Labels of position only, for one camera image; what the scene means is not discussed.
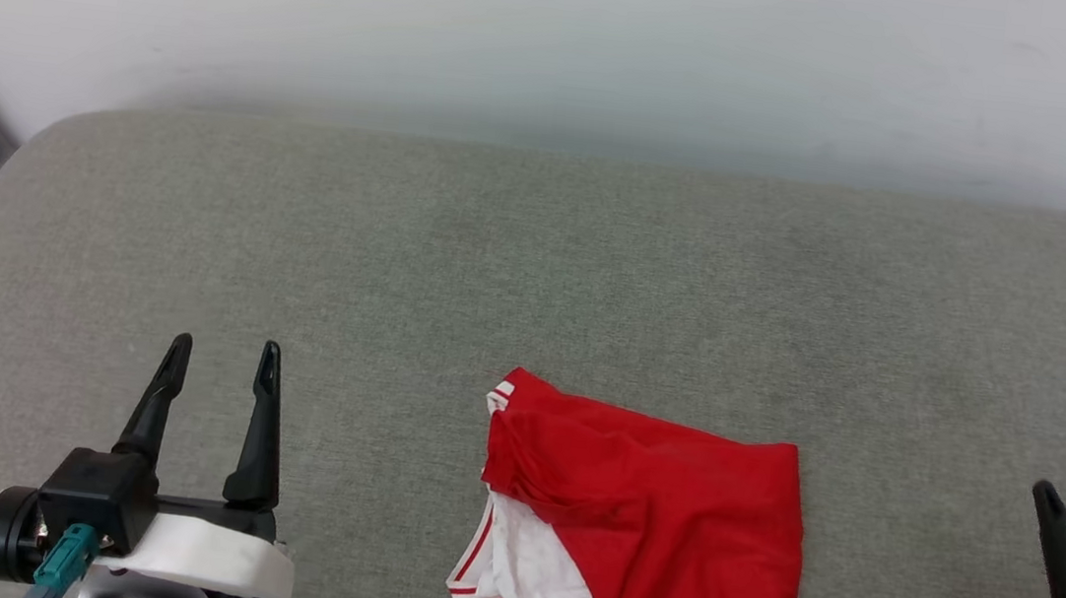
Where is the teal cable connector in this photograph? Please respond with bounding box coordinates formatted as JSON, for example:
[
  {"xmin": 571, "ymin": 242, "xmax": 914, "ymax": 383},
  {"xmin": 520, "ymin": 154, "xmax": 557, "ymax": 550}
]
[{"xmin": 24, "ymin": 519, "xmax": 102, "ymax": 598}]

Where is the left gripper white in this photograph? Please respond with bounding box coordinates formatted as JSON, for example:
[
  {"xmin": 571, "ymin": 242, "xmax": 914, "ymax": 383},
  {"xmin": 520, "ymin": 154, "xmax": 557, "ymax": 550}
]
[{"xmin": 0, "ymin": 312, "xmax": 319, "ymax": 598}]

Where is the red and white jersey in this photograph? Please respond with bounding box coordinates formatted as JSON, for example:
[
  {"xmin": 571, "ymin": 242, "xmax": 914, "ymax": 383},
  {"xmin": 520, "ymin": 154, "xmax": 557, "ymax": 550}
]
[{"xmin": 445, "ymin": 362, "xmax": 827, "ymax": 598}]

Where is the grey fabric sofa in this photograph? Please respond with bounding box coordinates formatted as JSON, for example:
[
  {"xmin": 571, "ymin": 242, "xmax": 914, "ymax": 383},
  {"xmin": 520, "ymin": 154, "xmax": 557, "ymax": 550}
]
[{"xmin": 0, "ymin": 90, "xmax": 1066, "ymax": 598}]

